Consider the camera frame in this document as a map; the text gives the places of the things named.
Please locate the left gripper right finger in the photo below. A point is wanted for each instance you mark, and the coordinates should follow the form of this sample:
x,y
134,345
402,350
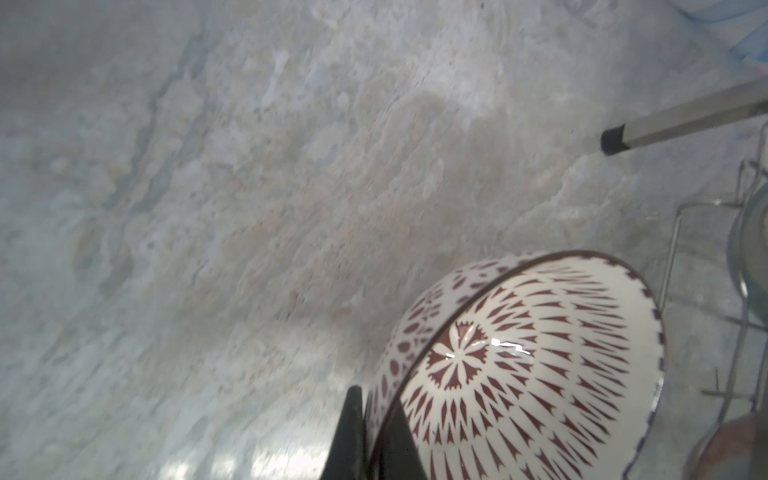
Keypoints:
x,y
399,458

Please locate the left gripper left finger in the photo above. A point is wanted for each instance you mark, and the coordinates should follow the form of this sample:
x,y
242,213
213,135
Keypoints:
x,y
346,456

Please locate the maroon patterned white bowl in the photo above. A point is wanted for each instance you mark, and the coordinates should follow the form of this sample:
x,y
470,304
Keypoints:
x,y
540,365

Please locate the black floral pink bowl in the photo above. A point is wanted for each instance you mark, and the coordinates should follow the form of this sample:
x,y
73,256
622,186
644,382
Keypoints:
x,y
736,449

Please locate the stainless steel dish rack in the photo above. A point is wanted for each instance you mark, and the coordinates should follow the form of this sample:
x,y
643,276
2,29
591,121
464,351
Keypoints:
x,y
717,174

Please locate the pale green grid bowl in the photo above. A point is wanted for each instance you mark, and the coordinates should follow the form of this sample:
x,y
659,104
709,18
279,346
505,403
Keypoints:
x,y
747,253

